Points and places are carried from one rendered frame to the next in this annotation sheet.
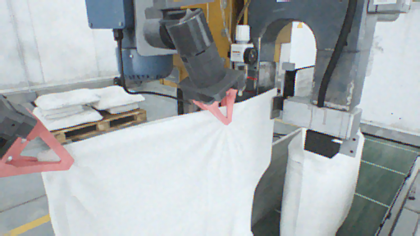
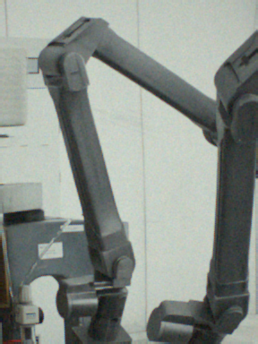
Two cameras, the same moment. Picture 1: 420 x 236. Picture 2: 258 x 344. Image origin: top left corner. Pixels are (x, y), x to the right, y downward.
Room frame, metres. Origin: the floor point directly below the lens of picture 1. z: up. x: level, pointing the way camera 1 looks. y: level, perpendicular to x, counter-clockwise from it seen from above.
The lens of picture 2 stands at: (-0.01, 1.96, 1.47)
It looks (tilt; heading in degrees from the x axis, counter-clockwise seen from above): 3 degrees down; 282
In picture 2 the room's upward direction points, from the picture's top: 1 degrees counter-clockwise
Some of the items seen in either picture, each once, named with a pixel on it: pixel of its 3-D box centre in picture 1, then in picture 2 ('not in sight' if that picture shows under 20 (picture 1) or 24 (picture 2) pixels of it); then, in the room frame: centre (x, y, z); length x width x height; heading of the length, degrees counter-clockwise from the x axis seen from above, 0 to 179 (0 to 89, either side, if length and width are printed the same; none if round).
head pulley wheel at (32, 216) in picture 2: not in sight; (23, 216); (0.62, -0.21, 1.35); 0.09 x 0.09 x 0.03
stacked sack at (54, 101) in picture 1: (68, 98); not in sight; (2.88, 1.64, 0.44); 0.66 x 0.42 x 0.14; 131
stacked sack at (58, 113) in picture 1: (59, 105); not in sight; (2.98, 1.83, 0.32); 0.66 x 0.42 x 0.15; 38
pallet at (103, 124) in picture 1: (91, 118); not in sight; (3.23, 1.57, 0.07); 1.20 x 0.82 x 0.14; 134
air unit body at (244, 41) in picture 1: (244, 61); (29, 322); (0.58, -0.08, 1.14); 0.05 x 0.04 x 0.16; 44
